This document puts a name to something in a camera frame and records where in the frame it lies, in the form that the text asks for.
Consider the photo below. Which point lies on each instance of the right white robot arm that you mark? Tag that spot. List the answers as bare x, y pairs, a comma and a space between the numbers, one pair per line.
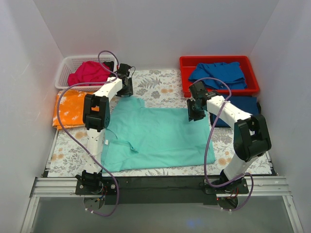
251, 136

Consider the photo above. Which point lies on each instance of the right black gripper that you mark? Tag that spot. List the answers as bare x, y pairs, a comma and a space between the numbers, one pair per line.
193, 110

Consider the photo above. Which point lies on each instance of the blue crumpled t shirt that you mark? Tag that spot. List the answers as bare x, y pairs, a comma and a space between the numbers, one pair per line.
229, 73

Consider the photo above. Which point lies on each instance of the magenta t shirt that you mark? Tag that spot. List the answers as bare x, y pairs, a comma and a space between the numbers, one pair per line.
89, 72

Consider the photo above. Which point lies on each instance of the red plastic bin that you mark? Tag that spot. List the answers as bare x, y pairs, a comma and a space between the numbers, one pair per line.
189, 63

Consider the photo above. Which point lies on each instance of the teal t shirt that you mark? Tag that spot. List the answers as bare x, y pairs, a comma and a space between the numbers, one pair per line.
142, 138

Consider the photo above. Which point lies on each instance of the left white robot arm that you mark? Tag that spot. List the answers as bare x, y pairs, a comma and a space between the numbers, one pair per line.
96, 117

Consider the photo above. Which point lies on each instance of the orange folded t shirt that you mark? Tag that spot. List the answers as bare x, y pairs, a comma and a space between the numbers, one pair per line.
71, 108

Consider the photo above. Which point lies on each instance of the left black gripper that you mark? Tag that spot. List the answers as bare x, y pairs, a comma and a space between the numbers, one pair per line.
126, 90

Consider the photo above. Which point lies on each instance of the black garment in basket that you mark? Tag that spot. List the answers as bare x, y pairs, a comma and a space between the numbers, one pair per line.
109, 66

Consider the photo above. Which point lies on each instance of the aluminium mounting rail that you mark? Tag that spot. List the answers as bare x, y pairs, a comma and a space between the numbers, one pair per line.
65, 187

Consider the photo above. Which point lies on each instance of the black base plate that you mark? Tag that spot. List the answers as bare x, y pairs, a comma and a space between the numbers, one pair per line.
174, 189

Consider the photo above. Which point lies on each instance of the navy folded t shirt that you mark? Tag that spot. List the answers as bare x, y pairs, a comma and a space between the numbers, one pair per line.
246, 103

